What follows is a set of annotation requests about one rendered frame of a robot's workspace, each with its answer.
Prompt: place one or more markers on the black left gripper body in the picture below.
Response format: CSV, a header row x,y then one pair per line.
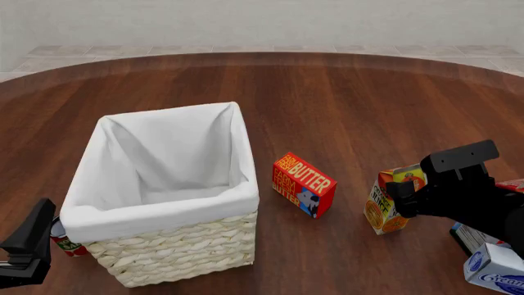
x,y
24,272

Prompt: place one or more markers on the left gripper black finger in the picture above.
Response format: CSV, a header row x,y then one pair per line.
x,y
34,224

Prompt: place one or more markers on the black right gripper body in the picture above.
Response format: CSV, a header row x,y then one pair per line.
x,y
450,199

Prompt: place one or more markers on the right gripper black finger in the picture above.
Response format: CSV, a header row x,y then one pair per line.
x,y
403,189
409,209

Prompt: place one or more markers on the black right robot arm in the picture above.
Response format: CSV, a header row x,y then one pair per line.
x,y
501,212

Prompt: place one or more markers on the orange juice carton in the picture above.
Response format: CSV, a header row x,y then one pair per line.
x,y
378,212

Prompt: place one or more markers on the white wicker basket cloth liner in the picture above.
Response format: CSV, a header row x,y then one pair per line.
x,y
163,153

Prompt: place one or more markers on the tomato sauce can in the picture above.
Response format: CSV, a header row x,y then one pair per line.
x,y
69,247

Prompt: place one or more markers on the black and white box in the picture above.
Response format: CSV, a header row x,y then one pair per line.
x,y
472,238

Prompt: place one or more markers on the red printed box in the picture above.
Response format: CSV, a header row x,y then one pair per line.
x,y
511,185

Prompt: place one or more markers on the blue white cream cheese box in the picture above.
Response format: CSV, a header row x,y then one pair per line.
x,y
497,267

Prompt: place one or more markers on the red butter box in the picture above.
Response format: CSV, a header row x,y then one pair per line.
x,y
305,181

